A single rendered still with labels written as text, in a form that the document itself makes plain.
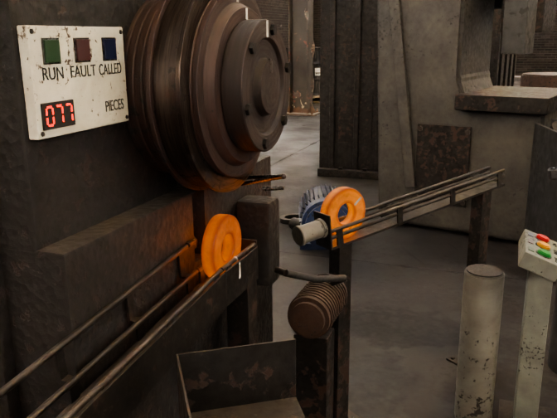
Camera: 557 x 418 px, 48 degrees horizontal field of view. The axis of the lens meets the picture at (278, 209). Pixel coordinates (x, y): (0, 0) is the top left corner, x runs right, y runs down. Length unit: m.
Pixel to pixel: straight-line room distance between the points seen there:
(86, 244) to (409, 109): 3.15
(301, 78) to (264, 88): 8.99
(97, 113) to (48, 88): 0.14
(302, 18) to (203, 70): 9.08
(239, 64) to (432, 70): 2.83
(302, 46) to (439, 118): 6.47
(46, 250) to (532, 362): 1.53
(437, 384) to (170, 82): 1.60
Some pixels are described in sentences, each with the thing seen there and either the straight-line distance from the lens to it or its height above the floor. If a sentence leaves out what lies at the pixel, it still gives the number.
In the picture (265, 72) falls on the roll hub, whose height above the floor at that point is 1.15.
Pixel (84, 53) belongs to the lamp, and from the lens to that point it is 1.18.
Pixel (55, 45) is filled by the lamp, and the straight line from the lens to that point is 1.13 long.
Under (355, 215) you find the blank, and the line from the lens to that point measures 1.91.
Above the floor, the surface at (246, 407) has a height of 0.61.
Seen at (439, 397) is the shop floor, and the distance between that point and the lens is 2.35.
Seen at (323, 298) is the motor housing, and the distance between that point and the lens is 1.75.
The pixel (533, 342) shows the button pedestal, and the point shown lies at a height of 0.30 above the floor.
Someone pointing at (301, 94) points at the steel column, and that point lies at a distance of 10.35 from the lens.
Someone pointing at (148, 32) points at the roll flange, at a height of 1.23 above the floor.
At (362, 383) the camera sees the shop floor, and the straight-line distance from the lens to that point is 2.39.
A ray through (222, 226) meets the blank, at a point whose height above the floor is 0.80.
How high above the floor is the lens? 1.22
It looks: 15 degrees down
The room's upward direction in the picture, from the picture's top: 1 degrees counter-clockwise
